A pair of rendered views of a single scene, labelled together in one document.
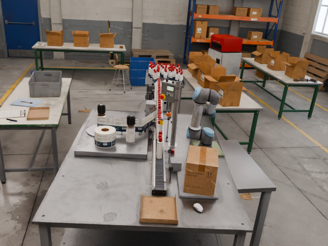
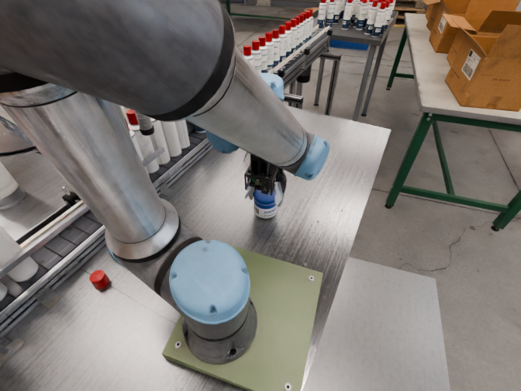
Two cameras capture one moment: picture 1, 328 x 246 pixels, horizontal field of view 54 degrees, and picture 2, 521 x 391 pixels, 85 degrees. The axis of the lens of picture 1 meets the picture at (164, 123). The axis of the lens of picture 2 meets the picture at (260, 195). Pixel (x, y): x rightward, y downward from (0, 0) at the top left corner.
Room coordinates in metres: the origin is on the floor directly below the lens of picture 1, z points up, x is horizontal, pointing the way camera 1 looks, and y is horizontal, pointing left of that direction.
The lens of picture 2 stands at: (2.65, -0.61, 1.46)
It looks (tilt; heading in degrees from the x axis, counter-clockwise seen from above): 44 degrees down; 30
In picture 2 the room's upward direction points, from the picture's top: straight up
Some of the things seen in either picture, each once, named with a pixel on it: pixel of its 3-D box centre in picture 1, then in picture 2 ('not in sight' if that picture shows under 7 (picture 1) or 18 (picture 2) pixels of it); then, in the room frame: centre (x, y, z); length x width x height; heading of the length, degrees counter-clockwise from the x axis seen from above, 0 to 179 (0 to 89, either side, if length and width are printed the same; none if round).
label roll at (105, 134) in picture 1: (105, 136); not in sight; (2.77, 0.56, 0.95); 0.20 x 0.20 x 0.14
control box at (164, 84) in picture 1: (170, 91); not in sight; (3.00, -0.04, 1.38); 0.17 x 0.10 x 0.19; 58
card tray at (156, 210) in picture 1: (158, 207); not in sight; (1.89, -0.01, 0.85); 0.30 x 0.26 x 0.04; 3
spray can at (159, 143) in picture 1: (159, 148); not in sight; (2.56, 0.02, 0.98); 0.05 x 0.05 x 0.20
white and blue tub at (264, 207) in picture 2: not in sight; (265, 202); (3.17, -0.33, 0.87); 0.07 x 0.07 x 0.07
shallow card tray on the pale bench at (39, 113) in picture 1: (38, 113); not in sight; (3.53, 1.51, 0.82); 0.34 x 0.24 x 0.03; 18
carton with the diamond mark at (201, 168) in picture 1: (200, 170); not in sight; (2.23, -0.33, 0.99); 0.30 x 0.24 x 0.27; 173
